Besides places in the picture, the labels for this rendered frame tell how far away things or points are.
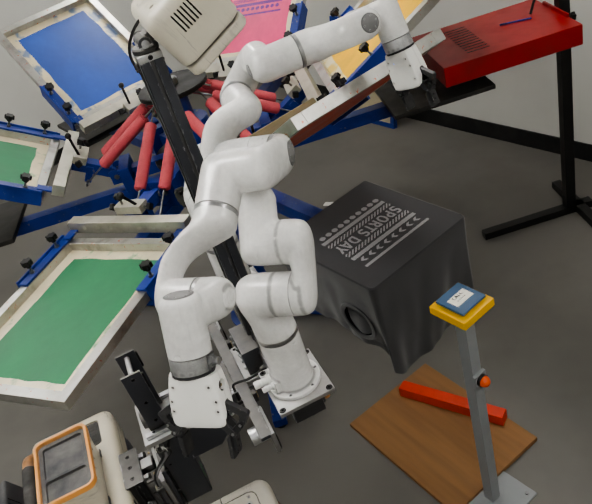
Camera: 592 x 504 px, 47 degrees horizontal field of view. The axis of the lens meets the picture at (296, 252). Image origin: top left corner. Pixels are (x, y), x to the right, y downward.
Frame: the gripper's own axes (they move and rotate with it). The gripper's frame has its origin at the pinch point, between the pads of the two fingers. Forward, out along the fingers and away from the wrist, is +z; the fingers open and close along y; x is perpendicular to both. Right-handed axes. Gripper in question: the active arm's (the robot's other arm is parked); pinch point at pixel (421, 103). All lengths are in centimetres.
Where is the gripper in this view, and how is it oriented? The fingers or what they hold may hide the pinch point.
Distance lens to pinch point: 185.4
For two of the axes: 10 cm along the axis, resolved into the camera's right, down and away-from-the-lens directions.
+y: 5.1, 0.7, -8.5
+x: 7.4, -5.3, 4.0
